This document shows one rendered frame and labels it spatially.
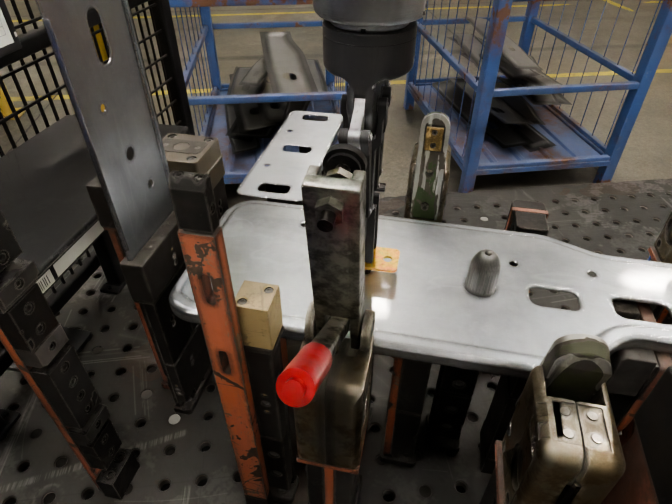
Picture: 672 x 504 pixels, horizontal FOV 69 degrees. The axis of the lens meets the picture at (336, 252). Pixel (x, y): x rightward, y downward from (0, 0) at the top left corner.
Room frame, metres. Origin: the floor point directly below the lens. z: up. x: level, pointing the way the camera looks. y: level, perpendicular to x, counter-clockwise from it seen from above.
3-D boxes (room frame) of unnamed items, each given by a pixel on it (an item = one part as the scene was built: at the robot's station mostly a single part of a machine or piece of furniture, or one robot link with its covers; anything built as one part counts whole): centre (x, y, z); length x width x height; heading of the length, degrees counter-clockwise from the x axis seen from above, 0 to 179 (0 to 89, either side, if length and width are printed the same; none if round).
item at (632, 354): (0.35, -0.31, 0.84); 0.12 x 0.05 x 0.29; 168
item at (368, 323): (0.27, -0.03, 1.06); 0.03 x 0.01 x 0.03; 168
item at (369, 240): (0.40, -0.02, 1.06); 0.03 x 0.01 x 0.07; 78
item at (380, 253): (0.41, -0.03, 1.02); 0.08 x 0.04 x 0.01; 78
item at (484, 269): (0.39, -0.16, 1.02); 0.03 x 0.03 x 0.07
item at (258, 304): (0.31, 0.07, 0.88); 0.04 x 0.04 x 0.36; 78
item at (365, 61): (0.41, -0.03, 1.22); 0.08 x 0.07 x 0.09; 168
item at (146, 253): (0.48, 0.22, 0.85); 0.12 x 0.03 x 0.30; 168
